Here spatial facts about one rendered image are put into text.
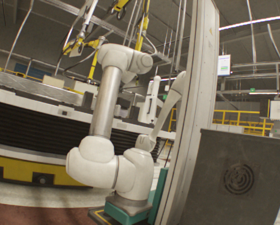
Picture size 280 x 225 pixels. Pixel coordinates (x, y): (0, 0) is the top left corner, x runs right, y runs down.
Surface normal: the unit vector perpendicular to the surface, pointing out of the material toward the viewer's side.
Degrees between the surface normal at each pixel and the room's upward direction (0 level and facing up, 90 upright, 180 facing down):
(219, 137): 90
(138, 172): 87
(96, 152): 70
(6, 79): 90
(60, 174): 90
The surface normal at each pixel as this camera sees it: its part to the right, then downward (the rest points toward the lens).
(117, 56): 0.32, -0.24
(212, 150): -0.63, -0.21
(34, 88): 0.61, 0.04
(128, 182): 0.18, -0.02
